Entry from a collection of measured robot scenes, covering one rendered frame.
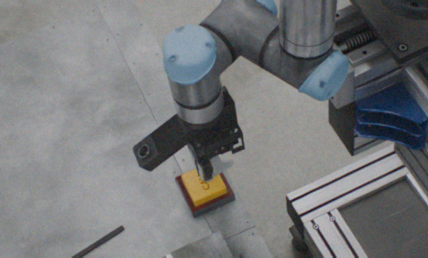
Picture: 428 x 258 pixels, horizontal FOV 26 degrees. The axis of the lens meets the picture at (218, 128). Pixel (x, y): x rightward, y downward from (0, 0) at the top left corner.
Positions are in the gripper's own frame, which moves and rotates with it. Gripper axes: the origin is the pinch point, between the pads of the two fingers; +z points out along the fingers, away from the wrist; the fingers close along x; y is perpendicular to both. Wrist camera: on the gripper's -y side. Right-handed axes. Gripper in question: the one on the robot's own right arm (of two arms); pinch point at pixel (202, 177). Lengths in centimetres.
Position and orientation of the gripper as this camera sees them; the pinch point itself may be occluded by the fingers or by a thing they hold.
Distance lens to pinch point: 157.6
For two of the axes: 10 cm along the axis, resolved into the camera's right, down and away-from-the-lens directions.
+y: 9.1, -3.9, 1.5
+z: 1.0, 5.5, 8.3
